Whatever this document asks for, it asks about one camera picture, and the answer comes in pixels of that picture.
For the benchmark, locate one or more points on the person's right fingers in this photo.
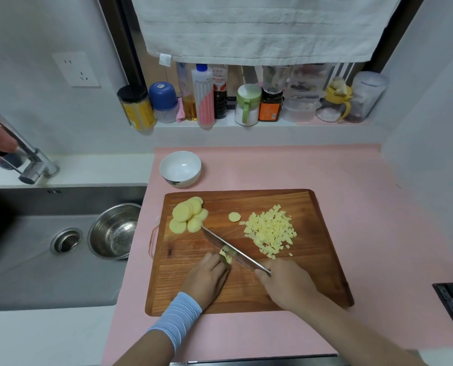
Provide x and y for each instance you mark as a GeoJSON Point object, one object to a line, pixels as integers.
{"type": "Point", "coordinates": [264, 273]}

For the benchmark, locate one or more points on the white wall socket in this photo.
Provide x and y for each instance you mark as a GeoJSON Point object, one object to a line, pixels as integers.
{"type": "Point", "coordinates": [76, 69]}

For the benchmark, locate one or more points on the potato piece being cut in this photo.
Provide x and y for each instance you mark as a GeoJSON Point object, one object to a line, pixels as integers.
{"type": "Point", "coordinates": [226, 256]}

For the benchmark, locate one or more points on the person's right hand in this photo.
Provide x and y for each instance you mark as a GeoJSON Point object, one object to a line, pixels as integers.
{"type": "Point", "coordinates": [287, 285]}

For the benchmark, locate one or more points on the ginger piece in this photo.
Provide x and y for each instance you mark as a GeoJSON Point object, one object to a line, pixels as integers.
{"type": "Point", "coordinates": [339, 85]}

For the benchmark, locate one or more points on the wooden cutting board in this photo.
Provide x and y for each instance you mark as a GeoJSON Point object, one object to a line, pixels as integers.
{"type": "Point", "coordinates": [245, 285]}

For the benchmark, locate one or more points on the brown jar orange label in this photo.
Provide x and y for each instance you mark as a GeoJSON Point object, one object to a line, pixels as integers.
{"type": "Point", "coordinates": [270, 106]}

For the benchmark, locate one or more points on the stack of clear plastic boxes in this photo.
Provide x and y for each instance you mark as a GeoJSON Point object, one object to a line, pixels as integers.
{"type": "Point", "coordinates": [304, 95]}

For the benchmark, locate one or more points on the white ceramic bowl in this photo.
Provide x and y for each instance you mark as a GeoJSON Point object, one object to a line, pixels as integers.
{"type": "Point", "coordinates": [180, 168]}

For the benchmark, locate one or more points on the person's left hand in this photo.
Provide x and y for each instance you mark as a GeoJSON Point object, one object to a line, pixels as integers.
{"type": "Point", "coordinates": [204, 281]}

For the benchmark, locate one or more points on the clear cooking oil bottle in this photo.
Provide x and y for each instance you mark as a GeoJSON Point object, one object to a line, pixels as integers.
{"type": "Point", "coordinates": [186, 95]}

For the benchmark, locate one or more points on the clear glass grinder jar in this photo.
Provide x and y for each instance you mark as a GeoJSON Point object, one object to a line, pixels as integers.
{"type": "Point", "coordinates": [275, 78]}

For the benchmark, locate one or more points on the pink cloth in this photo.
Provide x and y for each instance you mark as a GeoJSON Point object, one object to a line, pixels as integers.
{"type": "Point", "coordinates": [179, 110]}

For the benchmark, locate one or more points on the glass jar yellow lid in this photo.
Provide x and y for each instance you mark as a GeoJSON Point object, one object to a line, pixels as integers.
{"type": "Point", "coordinates": [335, 104]}

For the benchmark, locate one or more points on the white pink bottle blue cap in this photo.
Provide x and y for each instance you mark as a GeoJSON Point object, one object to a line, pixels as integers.
{"type": "Point", "coordinates": [203, 97]}

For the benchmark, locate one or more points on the pile of diced potato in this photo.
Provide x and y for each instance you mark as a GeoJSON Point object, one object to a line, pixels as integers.
{"type": "Point", "coordinates": [270, 234]}

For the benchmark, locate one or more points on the stack of potato slices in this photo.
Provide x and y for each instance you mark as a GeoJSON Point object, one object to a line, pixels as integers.
{"type": "Point", "coordinates": [186, 219]}

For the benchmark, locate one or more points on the stainless steel sink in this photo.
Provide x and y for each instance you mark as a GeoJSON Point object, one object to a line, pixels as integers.
{"type": "Point", "coordinates": [28, 262]}

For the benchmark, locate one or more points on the clear plastic lidded canister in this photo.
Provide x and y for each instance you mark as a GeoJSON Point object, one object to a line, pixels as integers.
{"type": "Point", "coordinates": [363, 97]}

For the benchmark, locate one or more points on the blue lid plastic container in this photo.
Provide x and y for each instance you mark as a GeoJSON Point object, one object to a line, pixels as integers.
{"type": "Point", "coordinates": [164, 102]}

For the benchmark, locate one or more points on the light blue wrist sleeve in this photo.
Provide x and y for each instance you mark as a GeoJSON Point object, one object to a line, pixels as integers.
{"type": "Point", "coordinates": [177, 318]}

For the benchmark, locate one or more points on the person's left forearm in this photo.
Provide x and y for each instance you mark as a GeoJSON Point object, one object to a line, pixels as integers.
{"type": "Point", "coordinates": [161, 331]}

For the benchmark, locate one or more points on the round sink drain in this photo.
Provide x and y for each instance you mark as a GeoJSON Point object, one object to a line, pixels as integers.
{"type": "Point", "coordinates": [66, 240]}

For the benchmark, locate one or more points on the dark sauce bottle red label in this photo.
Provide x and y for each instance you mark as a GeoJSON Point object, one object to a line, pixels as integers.
{"type": "Point", "coordinates": [220, 95]}

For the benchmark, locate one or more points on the person's left fingers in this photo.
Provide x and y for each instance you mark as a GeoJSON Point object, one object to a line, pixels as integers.
{"type": "Point", "coordinates": [225, 267]}

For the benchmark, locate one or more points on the small round potato slice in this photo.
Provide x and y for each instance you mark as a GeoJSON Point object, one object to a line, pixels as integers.
{"type": "Point", "coordinates": [234, 216]}

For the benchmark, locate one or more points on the steel kitchen faucet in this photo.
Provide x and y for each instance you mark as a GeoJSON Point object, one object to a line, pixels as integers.
{"type": "Point", "coordinates": [32, 160]}

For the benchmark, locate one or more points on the person's right forearm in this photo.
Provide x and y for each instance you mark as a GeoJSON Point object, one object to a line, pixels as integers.
{"type": "Point", "coordinates": [348, 331]}

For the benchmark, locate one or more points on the pink counter mat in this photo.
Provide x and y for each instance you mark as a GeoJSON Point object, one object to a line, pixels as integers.
{"type": "Point", "coordinates": [363, 224]}

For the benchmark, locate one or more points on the white jar green lid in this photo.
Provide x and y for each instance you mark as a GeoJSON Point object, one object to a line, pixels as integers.
{"type": "Point", "coordinates": [247, 105]}

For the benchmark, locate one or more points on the yellow label jar black lid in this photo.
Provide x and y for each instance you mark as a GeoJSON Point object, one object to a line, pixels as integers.
{"type": "Point", "coordinates": [137, 108]}

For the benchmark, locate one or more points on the steel kitchen knife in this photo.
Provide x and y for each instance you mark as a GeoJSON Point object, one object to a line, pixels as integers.
{"type": "Point", "coordinates": [236, 251]}

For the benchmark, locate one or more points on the white hanging towel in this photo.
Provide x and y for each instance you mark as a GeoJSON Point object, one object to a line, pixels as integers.
{"type": "Point", "coordinates": [260, 26]}

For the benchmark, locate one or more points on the stainless steel bowl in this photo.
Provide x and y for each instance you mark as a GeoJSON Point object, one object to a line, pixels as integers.
{"type": "Point", "coordinates": [114, 232]}

